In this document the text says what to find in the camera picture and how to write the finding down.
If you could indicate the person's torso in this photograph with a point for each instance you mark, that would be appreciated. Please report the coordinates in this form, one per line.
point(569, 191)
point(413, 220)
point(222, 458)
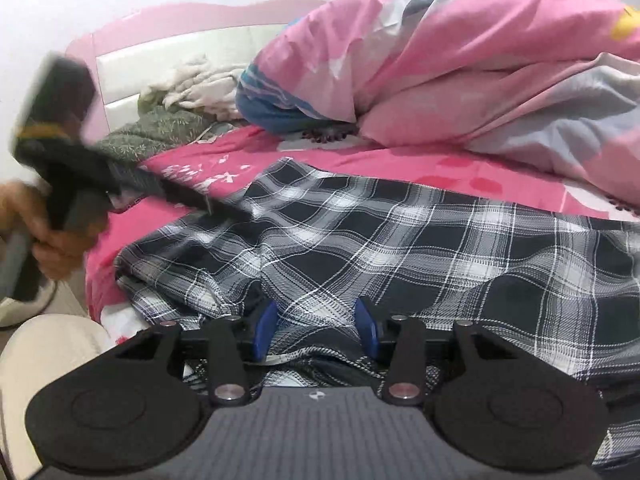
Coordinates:
point(40, 360)

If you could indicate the pink white headboard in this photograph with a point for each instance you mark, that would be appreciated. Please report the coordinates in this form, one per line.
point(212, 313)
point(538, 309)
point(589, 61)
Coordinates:
point(175, 45)

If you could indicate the pink floral bed sheet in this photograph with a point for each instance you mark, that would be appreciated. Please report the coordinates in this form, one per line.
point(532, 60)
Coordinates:
point(350, 160)

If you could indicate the black white plaid pants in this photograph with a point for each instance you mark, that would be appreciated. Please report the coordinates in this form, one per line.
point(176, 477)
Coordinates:
point(400, 270)

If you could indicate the person's left hand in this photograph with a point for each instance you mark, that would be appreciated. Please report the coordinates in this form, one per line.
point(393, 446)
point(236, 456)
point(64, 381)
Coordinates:
point(55, 255)

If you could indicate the pink floral quilt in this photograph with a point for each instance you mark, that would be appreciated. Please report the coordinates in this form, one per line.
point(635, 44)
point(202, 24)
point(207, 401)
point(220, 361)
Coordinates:
point(475, 70)

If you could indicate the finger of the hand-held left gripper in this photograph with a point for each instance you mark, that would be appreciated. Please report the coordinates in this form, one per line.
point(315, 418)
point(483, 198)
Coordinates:
point(170, 187)

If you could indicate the green speckled blanket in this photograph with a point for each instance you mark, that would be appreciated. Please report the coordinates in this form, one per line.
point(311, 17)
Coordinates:
point(150, 135)

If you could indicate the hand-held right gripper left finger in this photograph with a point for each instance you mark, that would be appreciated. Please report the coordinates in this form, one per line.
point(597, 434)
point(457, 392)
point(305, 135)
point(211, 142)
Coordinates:
point(265, 327)

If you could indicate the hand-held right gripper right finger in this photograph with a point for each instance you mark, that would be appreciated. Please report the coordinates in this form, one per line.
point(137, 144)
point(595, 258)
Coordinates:
point(366, 327)

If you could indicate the white fluffy blanket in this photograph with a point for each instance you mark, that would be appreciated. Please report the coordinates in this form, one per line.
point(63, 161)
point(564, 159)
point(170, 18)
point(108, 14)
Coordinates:
point(200, 85)

